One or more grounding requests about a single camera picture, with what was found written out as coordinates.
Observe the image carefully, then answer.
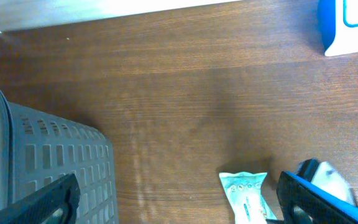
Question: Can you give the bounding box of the teal tissue packet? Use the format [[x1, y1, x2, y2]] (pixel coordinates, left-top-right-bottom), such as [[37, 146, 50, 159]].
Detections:
[[219, 172, 277, 224]]

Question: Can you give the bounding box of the grey plastic basket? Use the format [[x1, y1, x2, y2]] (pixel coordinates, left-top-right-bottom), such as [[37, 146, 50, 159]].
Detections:
[[0, 90, 119, 223]]

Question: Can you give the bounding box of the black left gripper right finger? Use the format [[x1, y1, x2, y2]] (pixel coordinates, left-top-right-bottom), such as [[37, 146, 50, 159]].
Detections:
[[277, 171, 358, 223]]

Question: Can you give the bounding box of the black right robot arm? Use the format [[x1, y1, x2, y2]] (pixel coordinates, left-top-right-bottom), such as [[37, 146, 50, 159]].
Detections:
[[295, 158, 358, 207]]

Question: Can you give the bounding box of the white barcode scanner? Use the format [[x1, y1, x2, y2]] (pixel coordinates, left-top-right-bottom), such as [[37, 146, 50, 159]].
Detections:
[[318, 0, 358, 57]]

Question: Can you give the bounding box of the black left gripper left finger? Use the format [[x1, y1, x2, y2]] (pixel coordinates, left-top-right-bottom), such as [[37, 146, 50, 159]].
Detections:
[[0, 174, 80, 224]]

